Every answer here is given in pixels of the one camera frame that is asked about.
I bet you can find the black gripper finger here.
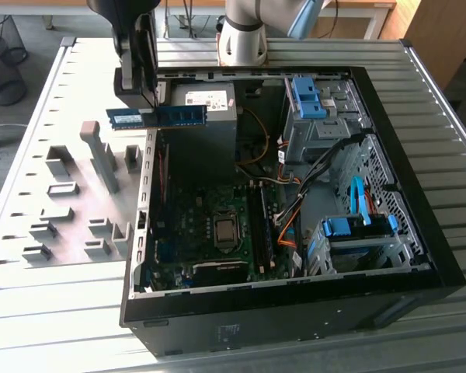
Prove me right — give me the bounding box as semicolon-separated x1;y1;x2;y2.
137;12;159;109

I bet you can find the blue RAM stick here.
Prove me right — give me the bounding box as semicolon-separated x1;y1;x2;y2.
106;104;209;131

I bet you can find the black RAM slot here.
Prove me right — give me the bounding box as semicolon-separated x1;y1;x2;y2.
245;181;266;275

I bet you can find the long white-framed desk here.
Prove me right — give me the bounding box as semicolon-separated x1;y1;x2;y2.
0;0;226;40

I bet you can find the grey power supply unit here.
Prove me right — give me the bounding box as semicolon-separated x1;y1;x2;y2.
158;82;240;183

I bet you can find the black mesh wastebasket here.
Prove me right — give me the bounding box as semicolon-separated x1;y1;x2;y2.
0;14;29;106

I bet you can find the grey parts rack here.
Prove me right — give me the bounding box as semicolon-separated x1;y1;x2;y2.
21;120;143;269

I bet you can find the blue drive bay latch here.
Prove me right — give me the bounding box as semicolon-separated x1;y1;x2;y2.
290;77;328;120

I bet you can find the green motherboard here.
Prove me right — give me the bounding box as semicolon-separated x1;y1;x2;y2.
151;180;296;291

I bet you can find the CPU socket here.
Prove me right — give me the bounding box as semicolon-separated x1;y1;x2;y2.
210;208;245;254

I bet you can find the grey metal drive cage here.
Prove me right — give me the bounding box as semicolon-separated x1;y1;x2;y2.
281;76;374;164

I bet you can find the silver CPU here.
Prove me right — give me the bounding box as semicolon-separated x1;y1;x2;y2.
216;219;238;242

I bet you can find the black graphics card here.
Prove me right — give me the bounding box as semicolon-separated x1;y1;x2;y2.
190;259;249;287

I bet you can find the small wood-topped white table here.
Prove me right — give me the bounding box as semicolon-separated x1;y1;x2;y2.
310;0;397;40

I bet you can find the hard disk in blue carrier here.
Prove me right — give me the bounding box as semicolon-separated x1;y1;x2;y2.
321;215;399;242

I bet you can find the black open PC case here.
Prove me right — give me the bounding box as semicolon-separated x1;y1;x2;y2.
118;65;466;358

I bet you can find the grey metal disk bay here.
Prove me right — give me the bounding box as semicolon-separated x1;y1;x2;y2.
304;223;416;275

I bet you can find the brown wooden cabinet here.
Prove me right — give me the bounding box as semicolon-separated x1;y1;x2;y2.
380;0;466;90

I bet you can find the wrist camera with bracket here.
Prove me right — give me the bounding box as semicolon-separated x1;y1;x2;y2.
113;49;142;106

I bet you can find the thin orange wire loop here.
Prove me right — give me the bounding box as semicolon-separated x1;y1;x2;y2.
235;107;271;176

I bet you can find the coloured power wire bundle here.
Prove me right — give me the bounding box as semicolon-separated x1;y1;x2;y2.
256;174;302;187

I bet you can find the black cable bundle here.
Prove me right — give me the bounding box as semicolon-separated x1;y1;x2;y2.
294;131;368;201

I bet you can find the orange flat wire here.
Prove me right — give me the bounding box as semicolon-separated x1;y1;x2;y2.
277;215;298;248

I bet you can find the light blue flat wire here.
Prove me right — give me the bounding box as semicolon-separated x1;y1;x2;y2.
350;175;372;225

